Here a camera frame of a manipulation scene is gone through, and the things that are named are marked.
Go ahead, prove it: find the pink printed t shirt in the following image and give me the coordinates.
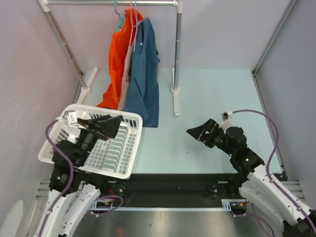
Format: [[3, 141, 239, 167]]
[[118, 44, 134, 111]]

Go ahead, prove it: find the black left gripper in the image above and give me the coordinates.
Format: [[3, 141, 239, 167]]
[[76, 114, 123, 165]]

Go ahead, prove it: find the orange t shirt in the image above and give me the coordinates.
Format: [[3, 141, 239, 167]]
[[97, 20, 128, 110]]

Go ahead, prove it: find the blue t shirt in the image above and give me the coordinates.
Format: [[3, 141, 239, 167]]
[[123, 17, 160, 128]]

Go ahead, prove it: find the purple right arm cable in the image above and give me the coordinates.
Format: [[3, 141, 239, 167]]
[[232, 109, 316, 237]]

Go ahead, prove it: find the teal clothes hanger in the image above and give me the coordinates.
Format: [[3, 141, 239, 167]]
[[114, 0, 126, 32]]

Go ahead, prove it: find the metal clothes rack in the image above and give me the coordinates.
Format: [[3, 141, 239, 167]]
[[39, 0, 183, 116]]

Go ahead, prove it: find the white slotted cable duct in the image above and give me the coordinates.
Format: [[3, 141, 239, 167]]
[[88, 199, 232, 214]]

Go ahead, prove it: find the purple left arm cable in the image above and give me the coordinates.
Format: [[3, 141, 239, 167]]
[[37, 117, 124, 237]]

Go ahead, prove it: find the light blue clothes hanger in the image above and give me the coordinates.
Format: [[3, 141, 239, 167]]
[[133, 0, 139, 51]]

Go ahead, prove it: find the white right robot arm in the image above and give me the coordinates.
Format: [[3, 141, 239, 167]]
[[187, 119, 316, 237]]

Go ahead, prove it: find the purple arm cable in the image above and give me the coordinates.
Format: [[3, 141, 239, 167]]
[[37, 117, 124, 237], [232, 109, 316, 237]]

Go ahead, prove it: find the white plastic laundry basket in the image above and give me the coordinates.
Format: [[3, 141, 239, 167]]
[[38, 104, 143, 179]]

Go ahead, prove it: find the pink clothes hanger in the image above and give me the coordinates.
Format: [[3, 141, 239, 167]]
[[125, 0, 143, 47]]

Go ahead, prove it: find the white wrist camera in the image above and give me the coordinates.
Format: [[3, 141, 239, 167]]
[[221, 111, 233, 130], [57, 110, 78, 126]]

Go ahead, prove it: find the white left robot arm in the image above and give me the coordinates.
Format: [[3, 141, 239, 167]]
[[34, 115, 123, 237]]

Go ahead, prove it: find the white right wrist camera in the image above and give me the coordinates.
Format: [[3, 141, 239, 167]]
[[221, 111, 233, 130]]

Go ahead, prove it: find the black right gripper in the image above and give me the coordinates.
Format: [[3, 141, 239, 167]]
[[186, 118, 234, 157]]

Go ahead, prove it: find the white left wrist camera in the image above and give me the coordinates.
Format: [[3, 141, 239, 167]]
[[57, 110, 78, 126]]

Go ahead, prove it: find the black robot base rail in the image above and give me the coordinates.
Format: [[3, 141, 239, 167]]
[[101, 174, 242, 208]]

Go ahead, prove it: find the aluminium corner frame post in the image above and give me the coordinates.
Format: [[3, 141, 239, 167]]
[[252, 0, 298, 76]]

